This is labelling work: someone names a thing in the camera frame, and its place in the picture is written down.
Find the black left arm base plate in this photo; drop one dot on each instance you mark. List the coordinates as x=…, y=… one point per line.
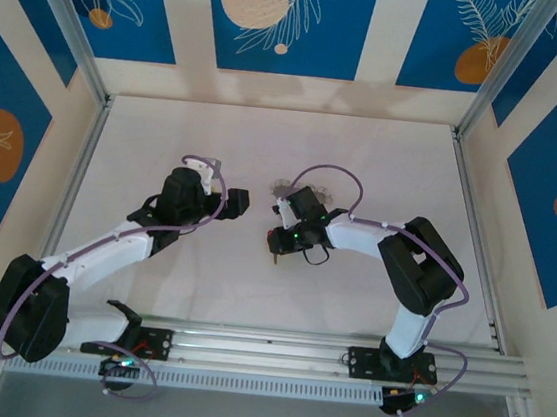
x=162, y=343

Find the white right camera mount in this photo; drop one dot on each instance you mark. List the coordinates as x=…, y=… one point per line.
x=285, y=214

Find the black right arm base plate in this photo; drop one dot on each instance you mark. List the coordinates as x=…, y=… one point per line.
x=361, y=364

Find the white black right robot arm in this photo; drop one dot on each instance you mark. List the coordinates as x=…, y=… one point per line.
x=360, y=238

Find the aluminium side rail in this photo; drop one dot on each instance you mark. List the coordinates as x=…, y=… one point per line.
x=479, y=216
x=83, y=156

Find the aluminium front rail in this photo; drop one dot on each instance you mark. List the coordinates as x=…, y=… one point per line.
x=262, y=352

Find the clear plastic tube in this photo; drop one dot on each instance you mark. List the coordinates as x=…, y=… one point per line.
x=496, y=67

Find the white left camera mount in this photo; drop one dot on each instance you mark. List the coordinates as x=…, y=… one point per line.
x=199, y=172

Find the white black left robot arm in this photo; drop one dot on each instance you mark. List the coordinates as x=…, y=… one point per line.
x=102, y=254

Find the key with red tag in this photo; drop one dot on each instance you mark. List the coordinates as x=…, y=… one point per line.
x=276, y=258

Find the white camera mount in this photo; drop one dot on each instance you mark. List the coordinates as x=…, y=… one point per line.
x=285, y=214
x=199, y=172

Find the aluminium corner post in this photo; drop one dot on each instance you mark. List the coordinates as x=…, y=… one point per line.
x=70, y=24

